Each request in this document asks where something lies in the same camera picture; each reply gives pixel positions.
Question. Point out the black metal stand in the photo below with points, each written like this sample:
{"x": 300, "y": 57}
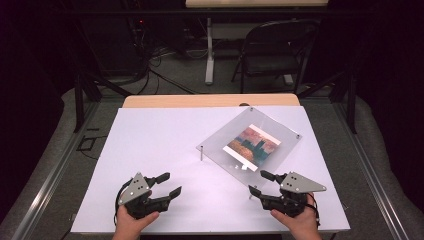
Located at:
{"x": 350, "y": 100}
{"x": 80, "y": 100}

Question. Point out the colourful painting photo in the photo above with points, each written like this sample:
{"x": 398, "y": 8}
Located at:
{"x": 252, "y": 147}

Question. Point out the black folding chair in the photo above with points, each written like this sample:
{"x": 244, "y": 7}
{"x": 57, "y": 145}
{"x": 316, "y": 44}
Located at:
{"x": 276, "y": 50}

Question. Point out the person's left hand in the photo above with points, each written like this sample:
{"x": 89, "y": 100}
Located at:
{"x": 133, "y": 225}

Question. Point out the light desk top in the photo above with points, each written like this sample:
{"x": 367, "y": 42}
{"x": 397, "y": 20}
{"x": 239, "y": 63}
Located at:
{"x": 256, "y": 3}

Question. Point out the black equipment box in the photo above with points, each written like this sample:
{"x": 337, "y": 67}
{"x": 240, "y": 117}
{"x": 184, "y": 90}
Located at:
{"x": 110, "y": 43}

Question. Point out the person's right hand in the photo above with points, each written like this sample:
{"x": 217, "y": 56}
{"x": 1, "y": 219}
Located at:
{"x": 301, "y": 225}

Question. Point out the white desk leg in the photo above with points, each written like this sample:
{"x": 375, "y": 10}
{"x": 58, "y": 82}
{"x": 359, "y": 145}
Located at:
{"x": 209, "y": 56}

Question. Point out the clear acrylic photo frame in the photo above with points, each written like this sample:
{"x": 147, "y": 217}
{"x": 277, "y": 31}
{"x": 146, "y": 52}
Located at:
{"x": 246, "y": 133}

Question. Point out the aluminium floor rail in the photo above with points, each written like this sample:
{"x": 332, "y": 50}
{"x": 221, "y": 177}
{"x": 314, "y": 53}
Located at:
{"x": 370, "y": 180}
{"x": 50, "y": 180}

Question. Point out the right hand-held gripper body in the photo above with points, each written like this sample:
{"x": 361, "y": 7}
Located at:
{"x": 295, "y": 191}

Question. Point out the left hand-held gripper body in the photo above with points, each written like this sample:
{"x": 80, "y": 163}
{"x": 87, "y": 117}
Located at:
{"x": 136, "y": 191}

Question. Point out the wooden table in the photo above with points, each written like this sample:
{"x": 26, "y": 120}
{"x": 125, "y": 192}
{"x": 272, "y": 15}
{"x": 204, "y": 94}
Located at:
{"x": 186, "y": 100}

